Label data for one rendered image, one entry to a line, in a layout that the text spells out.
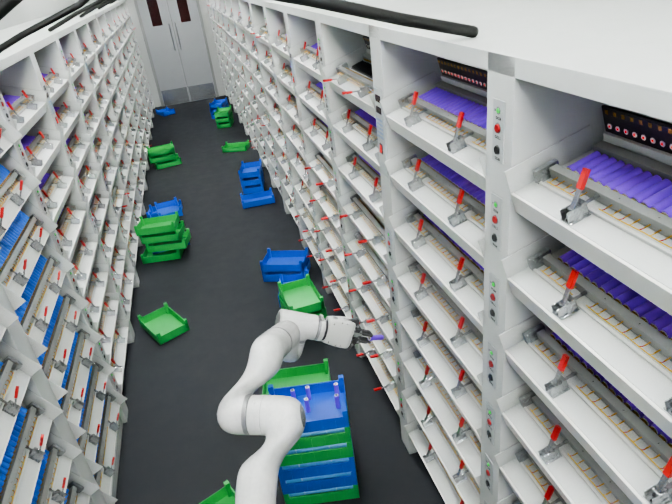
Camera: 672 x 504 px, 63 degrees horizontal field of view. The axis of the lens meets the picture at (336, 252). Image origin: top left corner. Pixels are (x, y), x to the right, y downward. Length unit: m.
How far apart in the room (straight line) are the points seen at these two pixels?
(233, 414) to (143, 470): 1.38
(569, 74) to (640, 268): 0.30
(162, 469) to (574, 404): 1.98
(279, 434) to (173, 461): 1.40
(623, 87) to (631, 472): 0.64
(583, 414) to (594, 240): 0.38
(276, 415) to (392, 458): 1.19
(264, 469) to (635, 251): 0.95
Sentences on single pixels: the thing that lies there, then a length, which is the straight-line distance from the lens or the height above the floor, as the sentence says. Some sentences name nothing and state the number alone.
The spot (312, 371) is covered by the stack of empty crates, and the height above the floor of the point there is 0.26.
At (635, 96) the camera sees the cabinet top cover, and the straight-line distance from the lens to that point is 0.83.
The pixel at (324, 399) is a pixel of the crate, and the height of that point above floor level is 0.40.
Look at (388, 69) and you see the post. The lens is 1.70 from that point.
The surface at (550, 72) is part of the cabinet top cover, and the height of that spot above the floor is 1.73.
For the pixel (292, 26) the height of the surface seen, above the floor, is 1.64.
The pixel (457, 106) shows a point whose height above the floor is 1.54.
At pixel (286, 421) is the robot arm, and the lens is 1.41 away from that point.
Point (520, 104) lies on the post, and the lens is 1.07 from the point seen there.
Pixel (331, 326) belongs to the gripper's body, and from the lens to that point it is 1.83.
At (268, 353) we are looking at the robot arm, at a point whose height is 1.05.
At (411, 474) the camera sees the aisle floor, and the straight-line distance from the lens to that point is 2.48.
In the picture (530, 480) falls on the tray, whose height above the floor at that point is 0.73.
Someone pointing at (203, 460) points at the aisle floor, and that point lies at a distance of 2.71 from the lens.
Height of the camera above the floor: 1.93
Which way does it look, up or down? 28 degrees down
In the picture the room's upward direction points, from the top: 7 degrees counter-clockwise
